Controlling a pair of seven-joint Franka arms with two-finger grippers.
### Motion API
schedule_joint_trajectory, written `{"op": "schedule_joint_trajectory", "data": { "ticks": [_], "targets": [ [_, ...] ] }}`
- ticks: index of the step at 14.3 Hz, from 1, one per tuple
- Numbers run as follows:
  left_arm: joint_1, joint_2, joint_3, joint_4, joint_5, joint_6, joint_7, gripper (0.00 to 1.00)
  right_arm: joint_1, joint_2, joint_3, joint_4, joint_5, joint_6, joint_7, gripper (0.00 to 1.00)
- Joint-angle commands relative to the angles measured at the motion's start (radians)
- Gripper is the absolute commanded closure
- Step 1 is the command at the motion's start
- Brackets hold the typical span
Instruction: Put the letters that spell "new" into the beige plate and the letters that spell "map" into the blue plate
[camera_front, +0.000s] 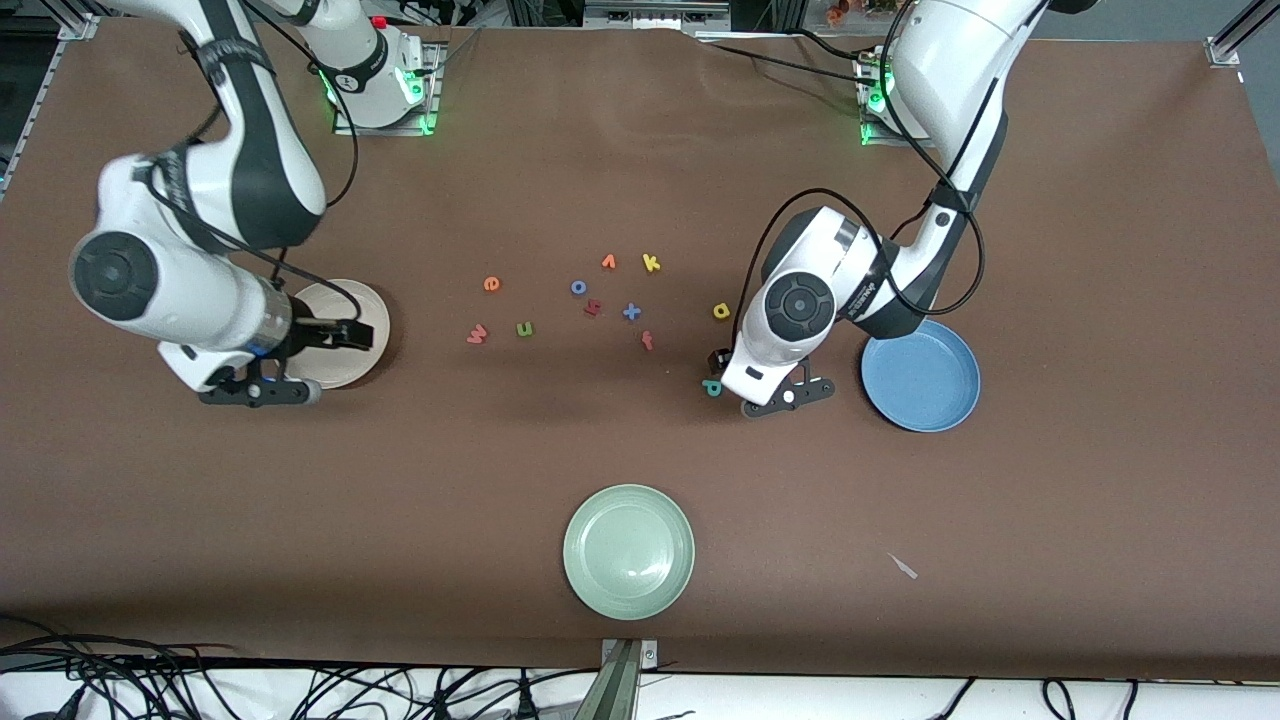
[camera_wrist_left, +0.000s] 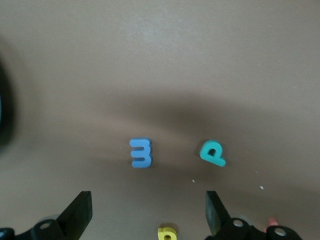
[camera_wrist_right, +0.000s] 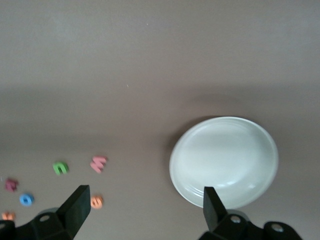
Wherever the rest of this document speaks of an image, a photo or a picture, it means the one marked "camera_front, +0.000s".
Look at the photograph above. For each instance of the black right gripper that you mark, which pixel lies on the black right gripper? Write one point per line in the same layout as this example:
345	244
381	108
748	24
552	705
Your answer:
310	332

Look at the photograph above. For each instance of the pink foam letter w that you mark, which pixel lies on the pink foam letter w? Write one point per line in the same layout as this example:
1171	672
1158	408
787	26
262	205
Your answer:
477	334

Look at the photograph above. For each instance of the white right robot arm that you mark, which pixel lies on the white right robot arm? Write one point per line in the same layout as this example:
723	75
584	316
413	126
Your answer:
115	275

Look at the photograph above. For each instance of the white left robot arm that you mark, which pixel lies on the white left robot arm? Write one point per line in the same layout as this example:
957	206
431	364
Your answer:
800	305

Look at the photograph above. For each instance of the beige brown plate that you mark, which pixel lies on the beige brown plate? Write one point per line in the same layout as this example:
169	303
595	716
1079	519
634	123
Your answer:
350	370

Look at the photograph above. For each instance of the brown table cover sheet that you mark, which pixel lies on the brown table cover sheet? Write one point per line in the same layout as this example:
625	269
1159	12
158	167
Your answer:
200	480

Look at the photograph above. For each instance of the blue plate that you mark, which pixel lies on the blue plate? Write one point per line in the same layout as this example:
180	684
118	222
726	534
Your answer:
925	385

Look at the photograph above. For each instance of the pale green plate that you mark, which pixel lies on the pale green plate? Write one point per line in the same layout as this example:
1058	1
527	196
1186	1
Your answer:
628	552

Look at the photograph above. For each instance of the small white paper scrap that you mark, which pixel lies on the small white paper scrap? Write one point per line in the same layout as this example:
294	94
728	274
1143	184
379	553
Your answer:
903	566

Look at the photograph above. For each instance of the grey metal box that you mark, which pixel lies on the grey metal box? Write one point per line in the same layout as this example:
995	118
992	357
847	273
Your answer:
650	15

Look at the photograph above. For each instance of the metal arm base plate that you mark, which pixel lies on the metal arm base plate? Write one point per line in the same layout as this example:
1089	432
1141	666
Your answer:
432	100
900	140

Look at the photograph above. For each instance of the small metal bracket plate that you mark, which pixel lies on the small metal bracket plate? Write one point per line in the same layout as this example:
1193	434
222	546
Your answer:
650	655

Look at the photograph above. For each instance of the aluminium profile post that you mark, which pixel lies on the aluminium profile post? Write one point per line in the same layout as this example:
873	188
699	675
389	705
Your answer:
615	690

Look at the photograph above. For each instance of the aluminium frame rail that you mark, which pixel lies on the aluminium frame rail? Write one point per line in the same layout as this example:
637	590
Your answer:
45	95
1235	38

